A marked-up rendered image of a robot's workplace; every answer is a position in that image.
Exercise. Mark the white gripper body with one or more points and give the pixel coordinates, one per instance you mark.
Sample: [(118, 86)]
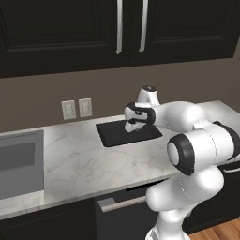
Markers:
[(131, 126)]

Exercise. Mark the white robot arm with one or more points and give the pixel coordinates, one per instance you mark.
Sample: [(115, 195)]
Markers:
[(190, 146)]

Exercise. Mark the black tray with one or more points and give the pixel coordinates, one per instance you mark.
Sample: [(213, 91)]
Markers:
[(115, 134)]

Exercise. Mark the grey sink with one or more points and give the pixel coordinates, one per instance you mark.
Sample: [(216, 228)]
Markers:
[(18, 165)]

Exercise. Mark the black dishwasher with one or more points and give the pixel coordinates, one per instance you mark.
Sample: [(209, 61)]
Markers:
[(125, 223)]

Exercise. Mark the black upper cupboard door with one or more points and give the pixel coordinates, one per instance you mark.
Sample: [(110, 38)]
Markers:
[(56, 31), (190, 28)]

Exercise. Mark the black cupboard door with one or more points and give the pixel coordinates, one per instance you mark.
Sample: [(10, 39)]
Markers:
[(190, 28), (47, 223), (56, 31)]

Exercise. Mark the black lower drawer front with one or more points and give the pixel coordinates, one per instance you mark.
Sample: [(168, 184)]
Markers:
[(218, 200)]

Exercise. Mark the black lower cupboard door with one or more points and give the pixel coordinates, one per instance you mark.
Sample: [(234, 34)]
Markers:
[(47, 223)]

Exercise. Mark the white wall outlet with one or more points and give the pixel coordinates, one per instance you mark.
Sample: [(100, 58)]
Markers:
[(68, 110), (85, 108)]

